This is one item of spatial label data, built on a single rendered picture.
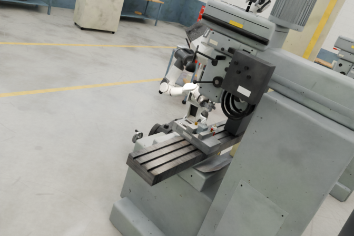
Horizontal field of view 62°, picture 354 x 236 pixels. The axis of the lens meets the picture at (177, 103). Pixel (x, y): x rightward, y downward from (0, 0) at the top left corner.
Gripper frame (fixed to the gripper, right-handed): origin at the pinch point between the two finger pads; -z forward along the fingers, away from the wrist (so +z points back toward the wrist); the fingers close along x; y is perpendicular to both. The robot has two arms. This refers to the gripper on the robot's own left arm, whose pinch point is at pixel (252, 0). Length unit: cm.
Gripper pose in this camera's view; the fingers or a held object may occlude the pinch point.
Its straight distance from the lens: 194.1
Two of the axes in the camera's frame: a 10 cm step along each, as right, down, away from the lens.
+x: -8.5, -4.3, 3.1
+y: 0.4, -6.4, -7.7
